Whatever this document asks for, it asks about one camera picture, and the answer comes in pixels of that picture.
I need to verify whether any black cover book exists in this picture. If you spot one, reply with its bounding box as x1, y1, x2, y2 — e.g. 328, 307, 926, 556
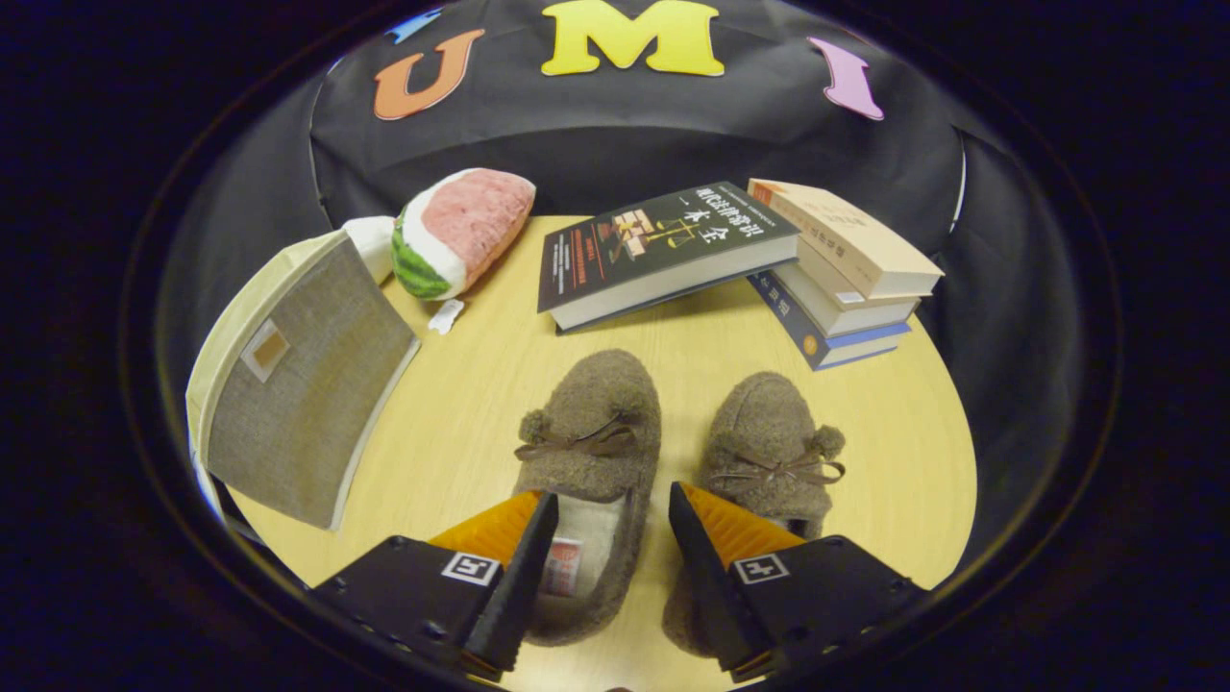
536, 181, 801, 334

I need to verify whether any white plush object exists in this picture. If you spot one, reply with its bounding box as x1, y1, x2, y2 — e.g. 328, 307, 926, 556
343, 215, 397, 284

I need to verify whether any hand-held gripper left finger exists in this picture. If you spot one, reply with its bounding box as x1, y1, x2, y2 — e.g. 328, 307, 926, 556
312, 490, 560, 683

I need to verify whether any grey fabric storage box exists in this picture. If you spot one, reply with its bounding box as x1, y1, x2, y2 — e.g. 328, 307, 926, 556
185, 229, 422, 531

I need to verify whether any black backdrop cloth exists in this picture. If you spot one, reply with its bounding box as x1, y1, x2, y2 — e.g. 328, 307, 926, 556
159, 0, 1120, 578

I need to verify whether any blue cover book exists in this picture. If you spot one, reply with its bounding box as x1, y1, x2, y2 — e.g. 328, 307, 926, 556
748, 270, 912, 372

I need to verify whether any white grey book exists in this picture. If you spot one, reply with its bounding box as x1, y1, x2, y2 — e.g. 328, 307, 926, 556
774, 240, 922, 337

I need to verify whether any brown fuzzy slipper shoe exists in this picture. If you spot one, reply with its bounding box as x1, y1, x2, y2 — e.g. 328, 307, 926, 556
512, 348, 663, 647
661, 371, 847, 659

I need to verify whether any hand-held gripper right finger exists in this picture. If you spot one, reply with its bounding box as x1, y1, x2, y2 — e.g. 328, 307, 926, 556
668, 482, 931, 684

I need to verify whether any watermelon slice plush toy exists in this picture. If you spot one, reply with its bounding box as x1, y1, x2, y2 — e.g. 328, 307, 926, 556
391, 168, 537, 301

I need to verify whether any beige cover book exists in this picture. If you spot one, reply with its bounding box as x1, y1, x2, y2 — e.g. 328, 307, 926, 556
748, 178, 946, 299

